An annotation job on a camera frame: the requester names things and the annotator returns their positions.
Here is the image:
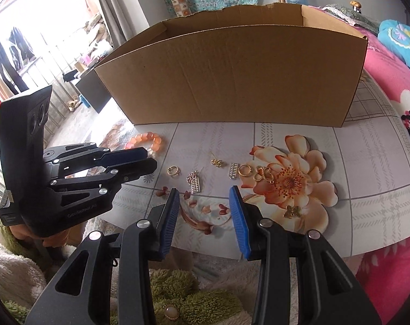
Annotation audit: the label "orange bead bracelet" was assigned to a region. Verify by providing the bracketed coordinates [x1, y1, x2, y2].
[124, 131, 165, 158]

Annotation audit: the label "gold flower brooch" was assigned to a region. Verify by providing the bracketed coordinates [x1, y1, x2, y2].
[283, 206, 302, 219]

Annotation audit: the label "gold chain pendant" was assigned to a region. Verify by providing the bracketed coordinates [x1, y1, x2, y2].
[210, 153, 227, 168]

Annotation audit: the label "gold heart earrings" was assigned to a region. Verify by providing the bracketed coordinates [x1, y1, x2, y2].
[253, 166, 275, 184]

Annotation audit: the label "gold hoop earring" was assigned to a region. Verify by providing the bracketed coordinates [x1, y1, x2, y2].
[238, 164, 252, 177]

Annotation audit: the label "pink fleece blanket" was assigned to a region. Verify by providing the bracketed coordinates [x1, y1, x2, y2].
[343, 26, 410, 324]

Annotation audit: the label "grey cabinet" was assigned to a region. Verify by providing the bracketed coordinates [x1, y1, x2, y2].
[76, 69, 112, 113]

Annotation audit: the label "floral bed sheet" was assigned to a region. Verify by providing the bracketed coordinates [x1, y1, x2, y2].
[99, 70, 410, 261]

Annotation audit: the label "patterned cardboard column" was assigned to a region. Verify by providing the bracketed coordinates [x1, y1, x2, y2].
[170, 0, 192, 17]

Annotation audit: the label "brown cardboard box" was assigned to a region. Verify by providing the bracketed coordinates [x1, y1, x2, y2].
[96, 3, 368, 127]

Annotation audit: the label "blue pillow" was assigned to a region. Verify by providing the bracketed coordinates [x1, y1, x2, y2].
[377, 20, 410, 68]

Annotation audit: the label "mushroom figurine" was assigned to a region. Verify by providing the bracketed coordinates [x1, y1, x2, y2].
[350, 0, 362, 13]

